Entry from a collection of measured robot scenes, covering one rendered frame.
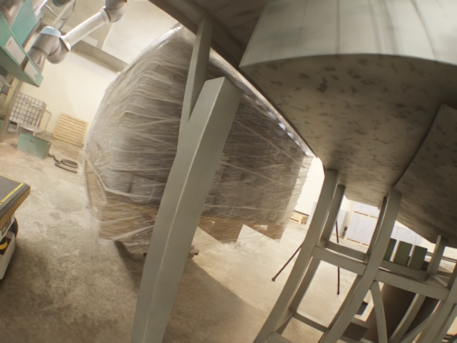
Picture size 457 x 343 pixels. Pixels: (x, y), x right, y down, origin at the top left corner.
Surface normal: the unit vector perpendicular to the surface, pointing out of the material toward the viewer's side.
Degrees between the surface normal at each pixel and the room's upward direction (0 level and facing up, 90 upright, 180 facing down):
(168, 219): 90
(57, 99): 90
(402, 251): 90
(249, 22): 180
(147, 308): 90
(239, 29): 180
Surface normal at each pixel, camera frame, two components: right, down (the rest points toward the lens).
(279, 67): -0.32, 0.95
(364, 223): -0.58, -0.28
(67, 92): 0.70, 0.20
